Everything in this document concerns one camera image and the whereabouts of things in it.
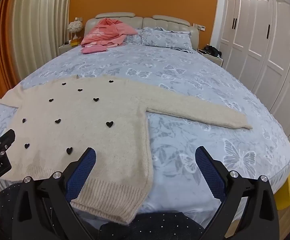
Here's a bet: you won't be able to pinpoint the beige padded headboard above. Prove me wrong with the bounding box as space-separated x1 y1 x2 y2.
85 12 200 51

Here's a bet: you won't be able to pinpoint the beige curtain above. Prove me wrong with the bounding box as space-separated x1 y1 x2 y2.
10 0 73 87

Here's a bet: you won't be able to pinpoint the blue butterfly print duvet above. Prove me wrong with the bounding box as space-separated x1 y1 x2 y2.
0 44 290 221

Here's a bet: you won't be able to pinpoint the white wardrobe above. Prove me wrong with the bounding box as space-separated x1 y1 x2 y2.
219 0 290 140

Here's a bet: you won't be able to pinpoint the white feather lamp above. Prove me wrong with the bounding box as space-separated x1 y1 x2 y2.
67 20 82 41

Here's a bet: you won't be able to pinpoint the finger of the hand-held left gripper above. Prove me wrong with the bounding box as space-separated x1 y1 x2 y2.
0 129 15 158

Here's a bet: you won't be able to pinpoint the white nightstand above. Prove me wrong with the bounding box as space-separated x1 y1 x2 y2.
58 41 83 56
197 49 223 67

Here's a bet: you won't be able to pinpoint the small pink cloth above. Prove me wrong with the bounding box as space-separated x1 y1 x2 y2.
81 45 107 54

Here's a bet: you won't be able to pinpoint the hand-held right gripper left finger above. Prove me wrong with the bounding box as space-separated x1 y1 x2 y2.
11 147 103 240

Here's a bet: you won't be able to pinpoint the cream knit sweater black hearts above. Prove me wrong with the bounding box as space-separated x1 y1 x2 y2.
0 76 254 225

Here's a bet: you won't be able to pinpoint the person's dark dotted pants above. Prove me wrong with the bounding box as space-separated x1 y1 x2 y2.
0 182 206 240

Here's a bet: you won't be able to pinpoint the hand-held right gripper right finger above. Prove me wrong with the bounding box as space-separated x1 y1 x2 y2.
195 145 281 240

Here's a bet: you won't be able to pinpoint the orange curtain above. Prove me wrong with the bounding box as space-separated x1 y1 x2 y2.
0 0 19 108

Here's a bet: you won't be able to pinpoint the blue butterfly print pillow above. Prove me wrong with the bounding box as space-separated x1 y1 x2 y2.
135 27 194 53

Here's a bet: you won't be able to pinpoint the pink garment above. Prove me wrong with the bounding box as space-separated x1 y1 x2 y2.
81 18 138 48

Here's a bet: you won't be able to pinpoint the yellow stool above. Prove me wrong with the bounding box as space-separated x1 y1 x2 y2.
275 169 290 211

